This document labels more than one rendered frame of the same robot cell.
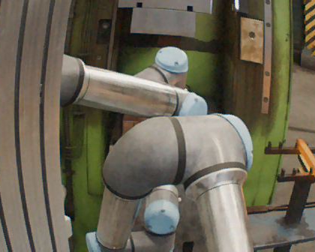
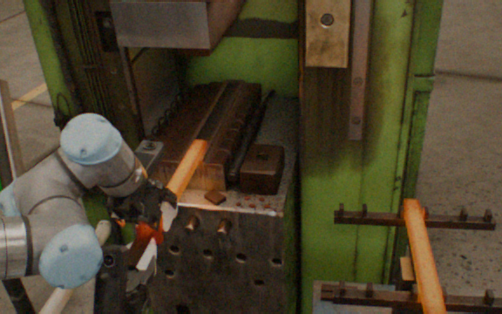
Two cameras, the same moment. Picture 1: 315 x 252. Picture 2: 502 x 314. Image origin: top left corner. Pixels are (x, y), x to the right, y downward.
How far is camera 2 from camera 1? 0.88 m
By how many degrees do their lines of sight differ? 19
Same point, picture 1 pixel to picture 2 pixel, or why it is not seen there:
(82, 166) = not seen: hidden behind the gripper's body
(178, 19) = (180, 19)
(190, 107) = (50, 263)
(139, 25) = (126, 32)
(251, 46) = (325, 40)
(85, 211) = not seen: hidden behind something
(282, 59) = (391, 52)
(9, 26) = not seen: outside the picture
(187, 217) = (239, 283)
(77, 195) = (127, 231)
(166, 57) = (71, 139)
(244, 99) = (317, 122)
